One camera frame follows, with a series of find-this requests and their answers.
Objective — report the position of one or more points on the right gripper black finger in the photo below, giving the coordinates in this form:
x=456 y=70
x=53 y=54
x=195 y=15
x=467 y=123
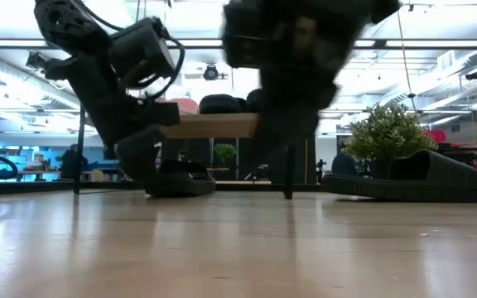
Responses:
x=273 y=136
x=302 y=128

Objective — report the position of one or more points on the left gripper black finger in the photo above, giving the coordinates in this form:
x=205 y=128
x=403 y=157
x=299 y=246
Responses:
x=166 y=113

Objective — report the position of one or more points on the pink slide sandal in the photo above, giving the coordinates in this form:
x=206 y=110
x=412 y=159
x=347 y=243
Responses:
x=186 y=105

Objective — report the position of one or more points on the black slide sandal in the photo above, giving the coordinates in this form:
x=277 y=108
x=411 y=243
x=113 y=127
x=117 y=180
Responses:
x=220 y=104
x=255 y=101
x=180 y=182
x=429 y=182

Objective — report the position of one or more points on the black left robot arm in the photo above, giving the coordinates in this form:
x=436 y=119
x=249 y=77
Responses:
x=68 y=25

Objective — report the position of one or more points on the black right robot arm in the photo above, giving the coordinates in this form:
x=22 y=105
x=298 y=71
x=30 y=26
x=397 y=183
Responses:
x=387 y=8

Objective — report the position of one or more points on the small green potted plant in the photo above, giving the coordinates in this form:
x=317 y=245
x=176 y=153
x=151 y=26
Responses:
x=225 y=153

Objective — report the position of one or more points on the person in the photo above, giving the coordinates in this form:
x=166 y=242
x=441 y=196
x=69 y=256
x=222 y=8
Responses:
x=73 y=163
x=344 y=165

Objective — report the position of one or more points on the black ceiling lamp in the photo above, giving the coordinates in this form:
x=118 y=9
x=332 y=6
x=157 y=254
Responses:
x=475 y=75
x=210 y=73

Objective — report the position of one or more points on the red and black cart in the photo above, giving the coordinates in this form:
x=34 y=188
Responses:
x=436 y=136

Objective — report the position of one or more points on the wooden shelf black metal frame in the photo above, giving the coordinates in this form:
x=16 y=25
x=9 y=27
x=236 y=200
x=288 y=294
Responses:
x=213 y=126

